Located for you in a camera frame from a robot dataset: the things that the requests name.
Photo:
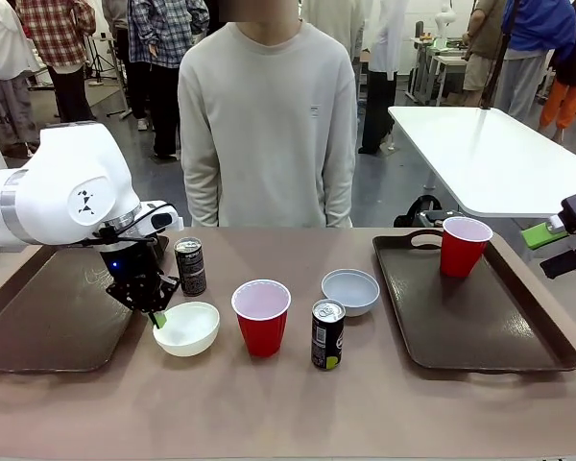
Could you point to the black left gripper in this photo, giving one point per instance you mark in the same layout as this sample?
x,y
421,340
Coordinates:
x,y
127,261

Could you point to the white plastic bowl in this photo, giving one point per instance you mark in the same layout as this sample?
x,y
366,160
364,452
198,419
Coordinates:
x,y
187,331

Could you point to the person's right forearm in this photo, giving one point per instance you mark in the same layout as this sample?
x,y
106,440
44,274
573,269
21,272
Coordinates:
x,y
201,192

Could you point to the person's left forearm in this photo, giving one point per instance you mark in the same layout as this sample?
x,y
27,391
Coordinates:
x,y
338,192

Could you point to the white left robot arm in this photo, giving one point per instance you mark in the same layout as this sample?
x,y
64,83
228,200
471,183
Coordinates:
x,y
53,192

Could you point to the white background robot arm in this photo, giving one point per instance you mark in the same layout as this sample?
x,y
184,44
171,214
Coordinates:
x,y
445,19

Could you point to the black drink can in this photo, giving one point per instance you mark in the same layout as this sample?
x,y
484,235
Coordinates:
x,y
190,269

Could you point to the red plastic cup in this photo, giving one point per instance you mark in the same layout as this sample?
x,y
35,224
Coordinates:
x,y
463,249
260,322

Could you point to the dark brown serving tray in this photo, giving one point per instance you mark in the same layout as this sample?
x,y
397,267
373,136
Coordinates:
x,y
48,312
480,322

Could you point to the white folding table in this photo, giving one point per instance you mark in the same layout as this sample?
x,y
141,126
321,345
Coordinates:
x,y
499,158

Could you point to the black wheeled base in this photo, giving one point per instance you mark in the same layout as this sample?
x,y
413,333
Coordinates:
x,y
424,211

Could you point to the person in orange trousers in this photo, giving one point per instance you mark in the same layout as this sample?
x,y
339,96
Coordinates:
x,y
568,72

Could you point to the black can with green print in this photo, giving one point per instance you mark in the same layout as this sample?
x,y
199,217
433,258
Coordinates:
x,y
327,341

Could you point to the grey blue plastic bowl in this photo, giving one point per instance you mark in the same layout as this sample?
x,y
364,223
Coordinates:
x,y
350,293

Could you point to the person in blue jacket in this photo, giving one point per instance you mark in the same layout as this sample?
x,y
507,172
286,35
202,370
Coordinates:
x,y
533,48

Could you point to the black pole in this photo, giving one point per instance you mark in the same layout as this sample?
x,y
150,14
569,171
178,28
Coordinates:
x,y
498,53

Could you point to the person in khaki shirt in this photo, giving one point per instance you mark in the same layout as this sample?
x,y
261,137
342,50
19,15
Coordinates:
x,y
485,48

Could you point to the grey background desk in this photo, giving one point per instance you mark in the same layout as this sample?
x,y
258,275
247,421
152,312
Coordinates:
x,y
441,67

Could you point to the person in beige sweatshirt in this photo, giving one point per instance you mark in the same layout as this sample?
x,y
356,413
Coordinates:
x,y
269,120

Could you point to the black tripod stand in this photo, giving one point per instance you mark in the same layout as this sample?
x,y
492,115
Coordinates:
x,y
106,72

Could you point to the person in white coat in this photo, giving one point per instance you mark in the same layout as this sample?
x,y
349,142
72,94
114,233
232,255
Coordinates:
x,y
381,72

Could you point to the person in blue plaid shirt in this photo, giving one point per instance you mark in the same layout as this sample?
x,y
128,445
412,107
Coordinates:
x,y
165,43

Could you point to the person in red plaid shirt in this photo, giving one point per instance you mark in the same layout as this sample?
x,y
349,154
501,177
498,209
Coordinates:
x,y
60,43

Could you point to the person in white top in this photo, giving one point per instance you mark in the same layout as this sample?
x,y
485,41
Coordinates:
x,y
2,57

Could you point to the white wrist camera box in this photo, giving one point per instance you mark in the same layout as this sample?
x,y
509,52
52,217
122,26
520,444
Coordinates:
x,y
160,218

